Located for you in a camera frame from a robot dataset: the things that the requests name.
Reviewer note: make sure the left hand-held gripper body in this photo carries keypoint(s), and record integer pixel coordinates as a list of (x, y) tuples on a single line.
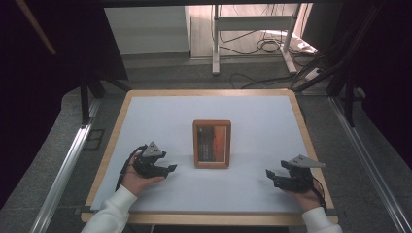
[(147, 163)]

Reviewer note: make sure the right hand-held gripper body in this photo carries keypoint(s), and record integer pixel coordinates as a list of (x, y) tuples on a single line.
[(299, 176)]

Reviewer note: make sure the wooden photo frame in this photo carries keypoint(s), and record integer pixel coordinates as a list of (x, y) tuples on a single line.
[(212, 144)]

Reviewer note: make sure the person's left hand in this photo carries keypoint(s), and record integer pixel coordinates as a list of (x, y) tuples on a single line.
[(137, 181)]

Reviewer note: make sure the person's right hand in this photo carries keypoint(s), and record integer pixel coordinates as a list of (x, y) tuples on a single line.
[(307, 199)]

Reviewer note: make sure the white table mat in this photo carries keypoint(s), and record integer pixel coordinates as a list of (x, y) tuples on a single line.
[(259, 123)]

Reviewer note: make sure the black metal stand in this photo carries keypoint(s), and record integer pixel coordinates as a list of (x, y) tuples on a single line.
[(85, 97), (348, 64)]

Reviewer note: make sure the white power strip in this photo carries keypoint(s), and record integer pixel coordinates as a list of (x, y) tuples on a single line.
[(313, 74)]

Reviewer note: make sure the dark curtain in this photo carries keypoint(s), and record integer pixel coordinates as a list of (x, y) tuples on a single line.
[(35, 97), (388, 81)]

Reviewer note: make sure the white cabinet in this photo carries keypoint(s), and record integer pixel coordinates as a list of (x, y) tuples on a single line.
[(147, 30)]

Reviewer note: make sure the wooden stick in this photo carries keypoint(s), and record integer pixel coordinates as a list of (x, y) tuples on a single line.
[(35, 26)]

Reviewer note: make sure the aluminium rail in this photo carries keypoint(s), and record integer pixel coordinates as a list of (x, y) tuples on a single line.
[(61, 174), (366, 161)]

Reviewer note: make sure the white metal stand frame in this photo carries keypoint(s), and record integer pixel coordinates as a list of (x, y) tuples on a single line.
[(251, 23)]

